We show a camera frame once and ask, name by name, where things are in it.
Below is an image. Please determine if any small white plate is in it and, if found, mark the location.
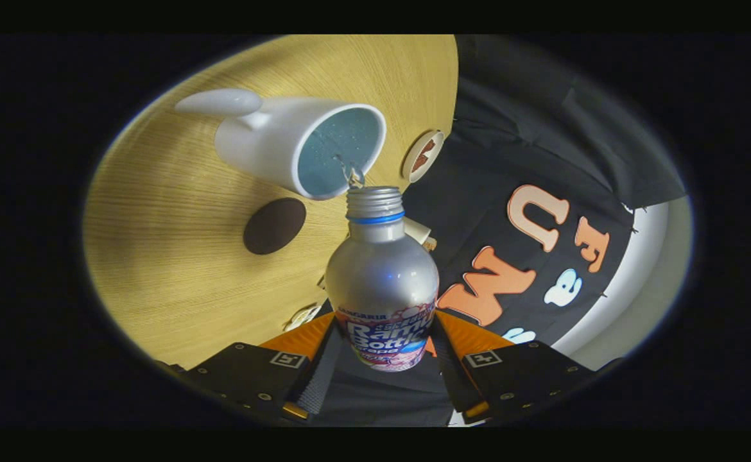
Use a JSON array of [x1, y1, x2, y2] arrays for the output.
[[401, 130, 445, 184]]

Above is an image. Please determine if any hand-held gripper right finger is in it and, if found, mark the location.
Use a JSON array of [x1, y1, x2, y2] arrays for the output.
[[431, 311, 598, 425]]

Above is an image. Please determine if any wooden table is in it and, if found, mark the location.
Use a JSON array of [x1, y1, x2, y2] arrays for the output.
[[83, 35, 460, 370]]

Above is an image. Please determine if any white divided dish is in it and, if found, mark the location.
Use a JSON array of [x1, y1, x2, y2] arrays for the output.
[[284, 303, 322, 332]]

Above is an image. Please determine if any round brown coaster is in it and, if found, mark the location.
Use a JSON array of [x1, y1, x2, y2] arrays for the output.
[[243, 197, 307, 255]]

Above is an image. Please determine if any silver juice bottle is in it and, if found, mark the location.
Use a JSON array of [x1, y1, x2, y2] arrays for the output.
[[324, 186, 440, 373]]

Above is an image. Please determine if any white toaster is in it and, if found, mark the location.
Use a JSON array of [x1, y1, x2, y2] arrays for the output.
[[403, 217, 433, 246]]

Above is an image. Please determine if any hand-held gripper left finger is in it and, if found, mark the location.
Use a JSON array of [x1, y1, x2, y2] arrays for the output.
[[182, 312, 345, 425]]

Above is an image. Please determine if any white cup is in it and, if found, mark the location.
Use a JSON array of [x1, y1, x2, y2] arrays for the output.
[[175, 88, 388, 201]]

